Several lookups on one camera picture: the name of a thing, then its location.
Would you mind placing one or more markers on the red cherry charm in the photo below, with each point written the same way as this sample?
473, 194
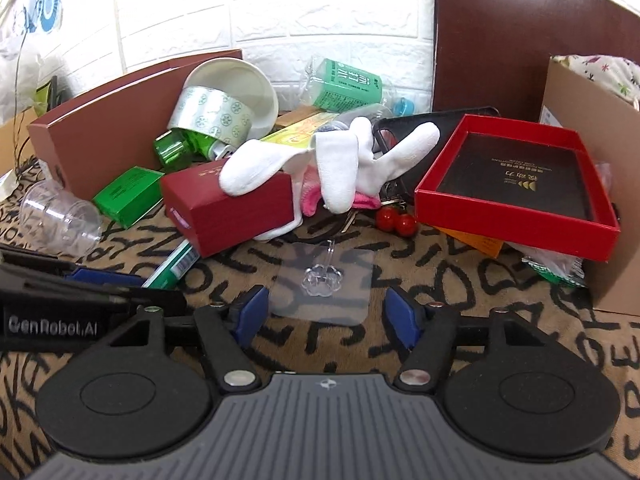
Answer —
393, 219

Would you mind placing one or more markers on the green white pen tube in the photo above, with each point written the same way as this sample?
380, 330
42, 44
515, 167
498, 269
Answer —
174, 268

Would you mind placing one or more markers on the white pink glove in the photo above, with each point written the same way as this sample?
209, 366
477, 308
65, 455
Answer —
337, 167

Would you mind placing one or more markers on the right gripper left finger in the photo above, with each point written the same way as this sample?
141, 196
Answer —
225, 332

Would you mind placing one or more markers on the yellow packet box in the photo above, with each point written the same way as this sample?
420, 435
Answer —
298, 135

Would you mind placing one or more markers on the dark brown headboard panel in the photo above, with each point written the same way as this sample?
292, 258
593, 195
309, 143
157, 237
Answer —
496, 52

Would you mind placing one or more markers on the green small box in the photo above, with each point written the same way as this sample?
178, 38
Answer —
130, 196

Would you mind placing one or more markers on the dark red rectangular box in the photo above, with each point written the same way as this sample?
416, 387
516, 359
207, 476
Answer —
212, 220

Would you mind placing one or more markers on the letter pattern brown blanket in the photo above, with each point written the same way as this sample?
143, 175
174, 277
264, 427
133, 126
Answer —
431, 266

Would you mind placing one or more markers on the white paper bowl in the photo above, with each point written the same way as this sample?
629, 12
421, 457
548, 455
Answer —
244, 82

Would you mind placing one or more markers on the orange small box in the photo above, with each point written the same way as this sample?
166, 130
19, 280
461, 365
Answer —
487, 245

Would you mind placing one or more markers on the green glossy bottle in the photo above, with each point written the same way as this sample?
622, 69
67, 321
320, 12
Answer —
178, 149

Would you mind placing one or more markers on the floral cloth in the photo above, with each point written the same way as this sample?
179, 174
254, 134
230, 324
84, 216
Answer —
614, 74

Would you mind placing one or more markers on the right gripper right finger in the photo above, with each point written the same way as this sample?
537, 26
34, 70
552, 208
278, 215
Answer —
427, 332

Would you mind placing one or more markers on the red shallow box lid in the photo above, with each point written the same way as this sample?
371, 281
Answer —
520, 182

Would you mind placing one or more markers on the left tan cardboard box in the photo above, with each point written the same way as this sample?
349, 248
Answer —
15, 141

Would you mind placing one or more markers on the brown cardboard storage box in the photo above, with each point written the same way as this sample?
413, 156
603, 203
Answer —
87, 142

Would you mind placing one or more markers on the green label plastic bottle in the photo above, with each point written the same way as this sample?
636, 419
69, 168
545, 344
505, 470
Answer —
338, 87

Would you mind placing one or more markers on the patterned tape roll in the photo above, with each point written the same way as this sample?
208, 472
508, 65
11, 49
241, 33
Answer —
213, 113

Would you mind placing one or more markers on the clear plastic cup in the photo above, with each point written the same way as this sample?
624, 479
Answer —
58, 222

